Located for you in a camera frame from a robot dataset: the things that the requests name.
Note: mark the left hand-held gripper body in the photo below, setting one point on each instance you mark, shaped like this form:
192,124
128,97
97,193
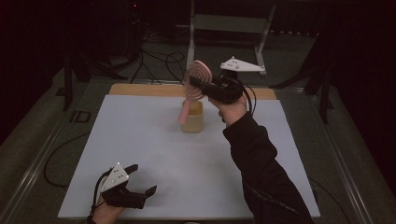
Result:
120,189

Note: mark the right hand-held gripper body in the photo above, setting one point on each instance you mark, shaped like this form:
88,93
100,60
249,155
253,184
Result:
227,88

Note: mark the pink hairbrush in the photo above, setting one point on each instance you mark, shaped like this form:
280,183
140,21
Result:
196,77

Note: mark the cream square cup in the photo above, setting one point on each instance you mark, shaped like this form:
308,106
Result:
193,123

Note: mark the person's right hand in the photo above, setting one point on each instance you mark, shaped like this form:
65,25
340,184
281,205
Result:
232,112

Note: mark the person's left hand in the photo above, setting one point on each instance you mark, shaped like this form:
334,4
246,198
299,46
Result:
106,213

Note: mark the white table mat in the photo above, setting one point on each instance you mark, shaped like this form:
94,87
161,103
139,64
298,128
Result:
174,174

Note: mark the grey metal stand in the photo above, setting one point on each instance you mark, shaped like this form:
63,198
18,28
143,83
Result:
230,23

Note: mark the dark floor stand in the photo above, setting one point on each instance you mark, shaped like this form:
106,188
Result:
317,77
74,74

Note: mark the black floor bracket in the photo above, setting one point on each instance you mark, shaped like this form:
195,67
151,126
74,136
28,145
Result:
80,116

